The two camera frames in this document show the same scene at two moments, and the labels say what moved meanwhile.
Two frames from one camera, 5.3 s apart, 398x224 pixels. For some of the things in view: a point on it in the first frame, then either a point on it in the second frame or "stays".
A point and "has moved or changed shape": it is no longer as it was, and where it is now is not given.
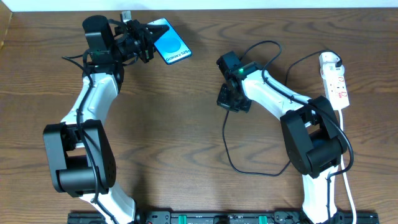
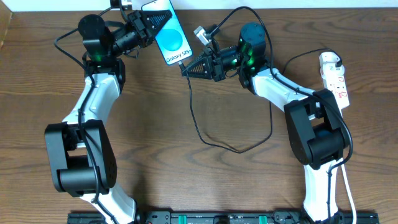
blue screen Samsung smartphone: [170, 45] has moved or changed shape
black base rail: [222, 218] stays
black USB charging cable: [285, 83] -> [270, 103]
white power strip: [336, 90] stays
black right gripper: [233, 99] -> [216, 63]
